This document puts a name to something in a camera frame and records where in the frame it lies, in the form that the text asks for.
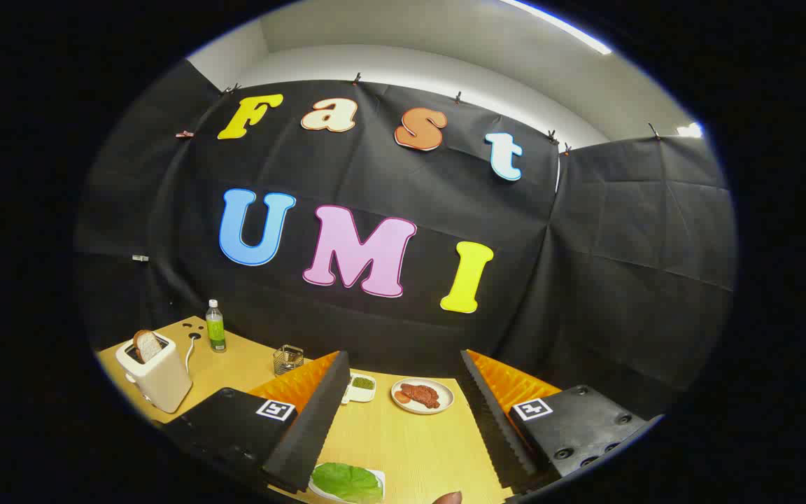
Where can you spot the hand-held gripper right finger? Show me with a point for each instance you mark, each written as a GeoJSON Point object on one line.
{"type": "Point", "coordinates": [497, 427]}

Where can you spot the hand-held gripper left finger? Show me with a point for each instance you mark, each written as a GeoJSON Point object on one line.
{"type": "Point", "coordinates": [312, 427]}

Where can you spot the green lettuce leaf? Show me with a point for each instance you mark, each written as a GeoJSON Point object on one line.
{"type": "Point", "coordinates": [347, 481]}

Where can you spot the toasted bread slice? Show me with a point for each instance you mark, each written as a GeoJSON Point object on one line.
{"type": "Point", "coordinates": [147, 345]}

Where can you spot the round white meat plate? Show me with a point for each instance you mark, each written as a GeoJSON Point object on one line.
{"type": "Point", "coordinates": [447, 399]}

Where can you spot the white divided bean dish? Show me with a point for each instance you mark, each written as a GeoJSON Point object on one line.
{"type": "Point", "coordinates": [362, 385]}

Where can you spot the brown meat steak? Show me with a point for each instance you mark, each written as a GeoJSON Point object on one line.
{"type": "Point", "coordinates": [422, 394]}

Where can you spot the white rectangular plate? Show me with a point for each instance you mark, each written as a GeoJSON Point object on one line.
{"type": "Point", "coordinates": [380, 479]}

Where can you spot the orange carrot piece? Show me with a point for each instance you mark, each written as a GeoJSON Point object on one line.
{"type": "Point", "coordinates": [402, 397]}

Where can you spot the green label water bottle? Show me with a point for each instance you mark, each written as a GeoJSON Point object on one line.
{"type": "Point", "coordinates": [216, 332]}

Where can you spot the white toaster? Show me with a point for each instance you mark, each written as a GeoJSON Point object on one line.
{"type": "Point", "coordinates": [165, 381]}

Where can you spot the black backdrop cloth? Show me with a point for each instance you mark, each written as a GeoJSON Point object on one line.
{"type": "Point", "coordinates": [375, 168]}

